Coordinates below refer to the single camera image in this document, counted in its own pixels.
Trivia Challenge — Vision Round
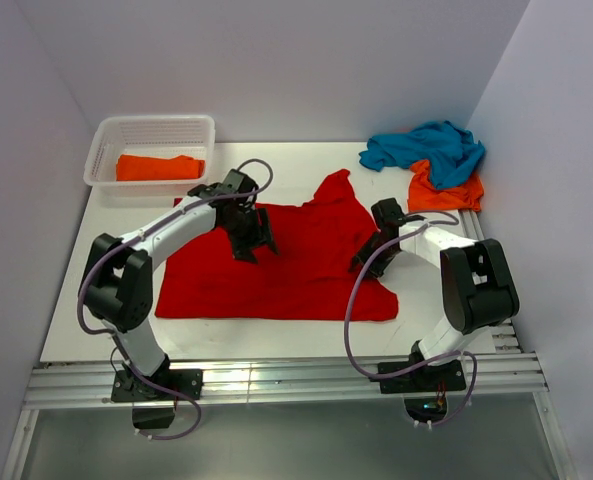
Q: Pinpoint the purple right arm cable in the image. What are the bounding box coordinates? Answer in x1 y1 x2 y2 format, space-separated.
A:
343 210 479 427

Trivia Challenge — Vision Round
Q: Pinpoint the blue t shirt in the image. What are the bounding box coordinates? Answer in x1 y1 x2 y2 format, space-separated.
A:
359 121 486 190

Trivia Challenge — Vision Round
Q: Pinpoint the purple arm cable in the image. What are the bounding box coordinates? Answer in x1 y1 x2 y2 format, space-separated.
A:
77 158 275 441
343 210 479 427

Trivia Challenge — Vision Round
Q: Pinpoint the red t shirt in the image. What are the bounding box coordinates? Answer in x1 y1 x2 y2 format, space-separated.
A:
155 169 398 322

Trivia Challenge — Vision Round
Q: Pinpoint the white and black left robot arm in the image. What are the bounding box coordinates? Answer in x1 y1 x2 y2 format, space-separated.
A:
76 186 277 399

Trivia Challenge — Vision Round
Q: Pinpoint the rolled orange t shirt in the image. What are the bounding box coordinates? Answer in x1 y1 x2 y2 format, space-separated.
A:
115 155 206 181

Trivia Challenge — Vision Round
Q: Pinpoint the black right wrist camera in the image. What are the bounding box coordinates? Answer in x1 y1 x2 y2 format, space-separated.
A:
371 198 406 229

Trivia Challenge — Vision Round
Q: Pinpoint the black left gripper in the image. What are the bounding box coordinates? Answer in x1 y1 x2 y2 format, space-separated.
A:
220 207 279 265

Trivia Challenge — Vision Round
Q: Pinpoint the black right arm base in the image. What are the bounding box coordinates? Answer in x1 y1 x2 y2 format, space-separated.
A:
378 360 467 423

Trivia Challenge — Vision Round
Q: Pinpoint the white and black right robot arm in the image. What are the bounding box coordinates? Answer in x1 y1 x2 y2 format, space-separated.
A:
343 220 520 390

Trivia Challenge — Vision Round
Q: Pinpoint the white plastic basket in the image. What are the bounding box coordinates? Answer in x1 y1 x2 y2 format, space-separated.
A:
83 115 216 198

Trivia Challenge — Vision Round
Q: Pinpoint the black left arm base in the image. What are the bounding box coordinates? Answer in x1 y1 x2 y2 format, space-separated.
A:
110 369 203 431

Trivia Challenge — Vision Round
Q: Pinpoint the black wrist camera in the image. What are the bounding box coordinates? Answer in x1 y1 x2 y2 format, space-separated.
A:
371 198 406 229
220 169 258 196

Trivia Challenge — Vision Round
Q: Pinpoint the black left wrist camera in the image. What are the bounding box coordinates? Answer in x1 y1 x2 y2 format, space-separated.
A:
220 169 258 196

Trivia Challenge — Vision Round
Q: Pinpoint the aluminium rail frame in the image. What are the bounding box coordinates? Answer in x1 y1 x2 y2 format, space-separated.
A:
3 210 577 479

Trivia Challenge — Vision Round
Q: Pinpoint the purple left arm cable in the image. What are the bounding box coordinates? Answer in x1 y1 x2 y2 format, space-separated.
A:
77 158 275 441

